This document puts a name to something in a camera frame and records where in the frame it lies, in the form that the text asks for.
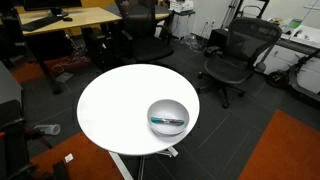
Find black padded office chair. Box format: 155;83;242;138
114;0;175;64

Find white paper scrap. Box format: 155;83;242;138
64;153;75;164

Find grey round bowl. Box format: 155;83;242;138
146;98;191;137

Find black computer tower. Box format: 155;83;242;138
81;26;116;73

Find light wooden desk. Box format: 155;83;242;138
16;6;171;95

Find black kick scooter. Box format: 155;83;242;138
265;49;320;103

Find black mesh office chair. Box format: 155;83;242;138
196;17;284;109

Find grey floor box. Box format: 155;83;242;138
55;71;75;83

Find teal silver marker pen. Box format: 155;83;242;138
150;116;185;126

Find small white cabinet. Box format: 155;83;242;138
171;11;196;40

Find tangled red white cables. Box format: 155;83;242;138
49;54;92;76

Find black box case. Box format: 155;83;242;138
209;28;234;56

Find white table base legs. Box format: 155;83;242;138
108;146;179;180

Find white cabinet with dark top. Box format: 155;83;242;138
254;19;320;94

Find black keyboard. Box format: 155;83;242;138
21;15;64;33

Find black metal stand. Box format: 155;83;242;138
229;0;271;20

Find green white box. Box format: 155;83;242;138
288;18;304;30

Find black computer monitor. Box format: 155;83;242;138
22;0;83;18

